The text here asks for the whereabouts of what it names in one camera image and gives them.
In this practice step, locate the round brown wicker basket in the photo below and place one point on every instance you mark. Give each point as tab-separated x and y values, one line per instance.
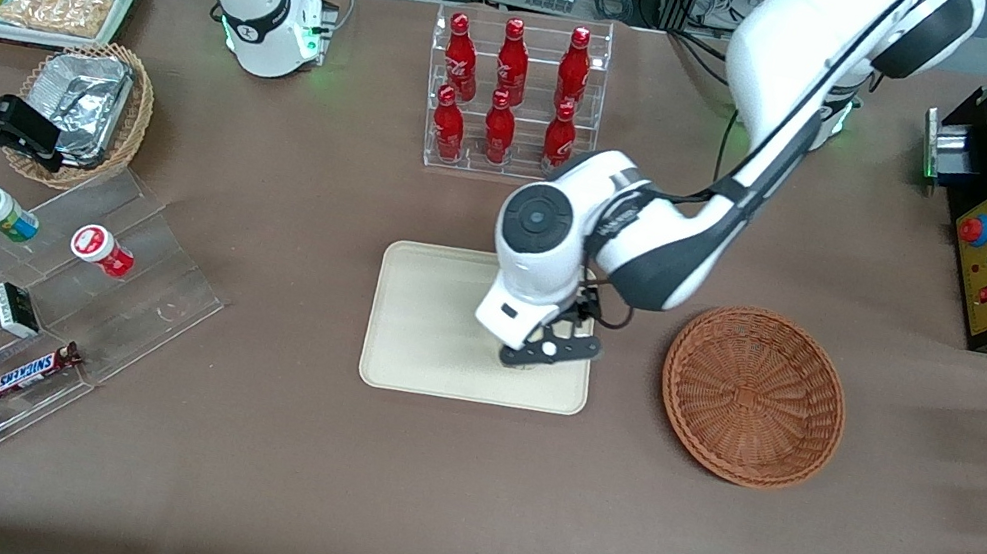
751	399

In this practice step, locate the aluminium foil container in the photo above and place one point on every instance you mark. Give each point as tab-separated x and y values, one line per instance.
83	98

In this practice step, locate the snickers bar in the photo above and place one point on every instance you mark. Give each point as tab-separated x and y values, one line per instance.
30	372

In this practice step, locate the red soda bottle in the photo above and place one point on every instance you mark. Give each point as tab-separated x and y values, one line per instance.
499	131
448	127
574	68
561	132
461	58
512	62

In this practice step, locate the large clear cracker bag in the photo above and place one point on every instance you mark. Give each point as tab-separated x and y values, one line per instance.
53	9

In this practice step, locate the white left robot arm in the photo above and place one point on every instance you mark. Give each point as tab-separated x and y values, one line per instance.
798	46

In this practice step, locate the clear acrylic bottle rack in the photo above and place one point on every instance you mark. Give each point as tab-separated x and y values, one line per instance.
512	174

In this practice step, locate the red lid cup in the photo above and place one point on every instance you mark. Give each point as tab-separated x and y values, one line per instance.
98	247

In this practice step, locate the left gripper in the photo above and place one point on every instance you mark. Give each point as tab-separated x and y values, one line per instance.
585	310

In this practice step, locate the small black box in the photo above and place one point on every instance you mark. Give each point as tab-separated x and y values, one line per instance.
15	311

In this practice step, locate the light oval wicker basket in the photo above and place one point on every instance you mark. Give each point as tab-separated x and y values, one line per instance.
139	113

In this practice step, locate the beige rectangular tray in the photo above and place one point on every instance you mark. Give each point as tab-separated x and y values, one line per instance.
424	326

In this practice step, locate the clear acrylic stepped stand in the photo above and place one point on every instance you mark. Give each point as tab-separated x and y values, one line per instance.
145	297

